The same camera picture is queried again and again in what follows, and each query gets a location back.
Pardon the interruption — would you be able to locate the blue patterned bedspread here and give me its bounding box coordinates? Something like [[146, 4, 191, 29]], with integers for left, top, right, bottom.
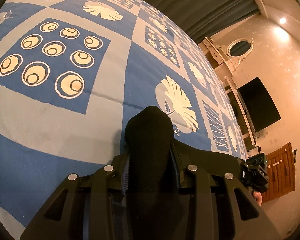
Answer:
[[0, 0, 246, 239]]

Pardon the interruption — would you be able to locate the oval white framed mirror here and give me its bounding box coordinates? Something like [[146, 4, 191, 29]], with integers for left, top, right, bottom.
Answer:
[[226, 38, 254, 58]]

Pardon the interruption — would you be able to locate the person right hand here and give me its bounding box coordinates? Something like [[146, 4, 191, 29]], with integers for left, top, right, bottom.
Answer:
[[252, 191, 263, 206]]

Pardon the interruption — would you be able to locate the dark grey curtain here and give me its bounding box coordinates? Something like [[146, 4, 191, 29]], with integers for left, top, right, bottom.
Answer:
[[144, 0, 260, 43]]

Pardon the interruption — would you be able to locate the black wall television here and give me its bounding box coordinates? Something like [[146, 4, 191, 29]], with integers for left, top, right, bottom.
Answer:
[[237, 77, 281, 132]]

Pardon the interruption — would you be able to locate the brown wooden cabinet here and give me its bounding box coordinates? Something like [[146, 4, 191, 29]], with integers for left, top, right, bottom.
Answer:
[[262, 142, 296, 203]]

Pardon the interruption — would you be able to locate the black pant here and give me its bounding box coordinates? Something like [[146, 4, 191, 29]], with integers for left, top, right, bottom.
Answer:
[[112, 106, 243, 240]]

